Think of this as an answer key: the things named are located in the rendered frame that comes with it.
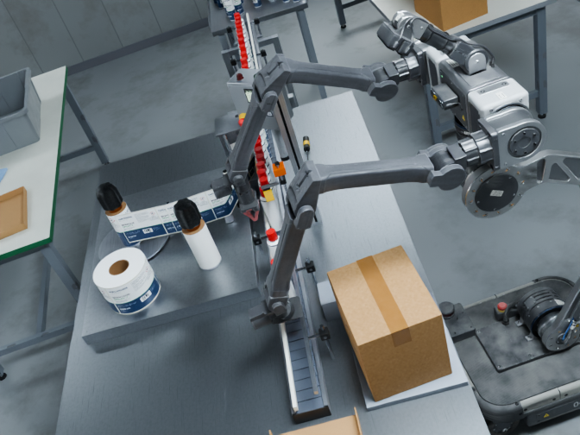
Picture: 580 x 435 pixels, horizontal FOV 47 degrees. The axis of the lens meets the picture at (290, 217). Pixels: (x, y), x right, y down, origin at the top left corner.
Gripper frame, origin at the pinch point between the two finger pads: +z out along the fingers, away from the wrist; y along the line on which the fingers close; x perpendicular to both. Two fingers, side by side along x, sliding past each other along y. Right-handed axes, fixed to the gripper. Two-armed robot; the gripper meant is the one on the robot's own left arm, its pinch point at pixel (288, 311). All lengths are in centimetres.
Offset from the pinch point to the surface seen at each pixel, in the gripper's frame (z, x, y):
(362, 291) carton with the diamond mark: -24.8, 1.7, -24.3
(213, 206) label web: 35, -49, 22
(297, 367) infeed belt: -6.7, 17.7, 1.2
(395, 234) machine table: 29, -19, -42
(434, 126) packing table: 167, -92, -94
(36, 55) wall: 344, -315, 204
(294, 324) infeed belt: 4.3, 4.3, -0.4
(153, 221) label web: 34, -50, 46
